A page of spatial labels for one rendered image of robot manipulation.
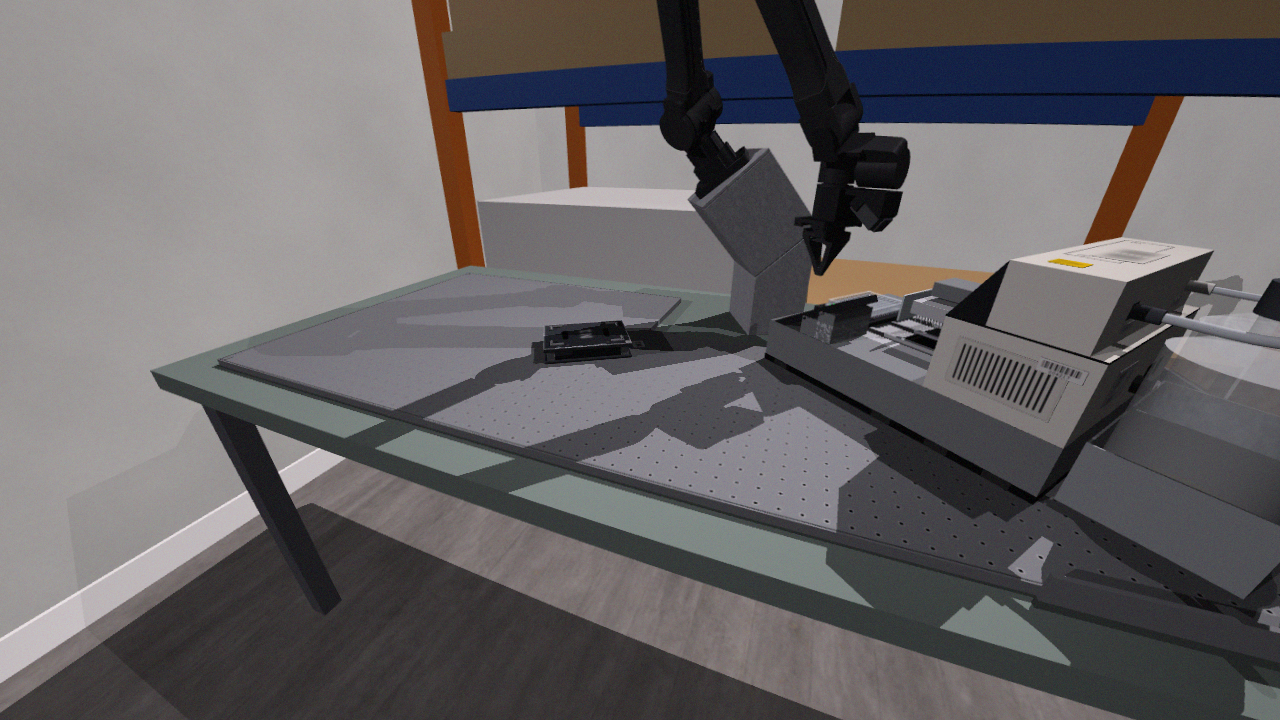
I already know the clear bottle with grey cap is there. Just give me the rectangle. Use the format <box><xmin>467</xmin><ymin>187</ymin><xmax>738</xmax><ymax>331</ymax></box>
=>
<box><xmin>1189</xmin><ymin>313</ymin><xmax>1258</xmax><ymax>337</ymax></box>

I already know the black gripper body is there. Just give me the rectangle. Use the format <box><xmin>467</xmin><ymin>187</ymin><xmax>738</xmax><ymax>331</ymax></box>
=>
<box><xmin>794</xmin><ymin>183</ymin><xmax>861</xmax><ymax>238</ymax></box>

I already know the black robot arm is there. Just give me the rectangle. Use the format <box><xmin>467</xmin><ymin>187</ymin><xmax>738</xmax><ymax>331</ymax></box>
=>
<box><xmin>657</xmin><ymin>0</ymin><xmax>910</xmax><ymax>232</ymax></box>

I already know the white multiwell plate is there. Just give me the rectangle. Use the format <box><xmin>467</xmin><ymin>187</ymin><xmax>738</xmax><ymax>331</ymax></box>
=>
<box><xmin>826</xmin><ymin>291</ymin><xmax>902</xmax><ymax>318</ymax></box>

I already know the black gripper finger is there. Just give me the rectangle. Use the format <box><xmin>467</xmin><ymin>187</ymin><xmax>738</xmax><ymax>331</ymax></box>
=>
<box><xmin>815</xmin><ymin>236</ymin><xmax>850</xmax><ymax>274</ymax></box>
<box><xmin>803</xmin><ymin>232</ymin><xmax>841</xmax><ymax>275</ymax></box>

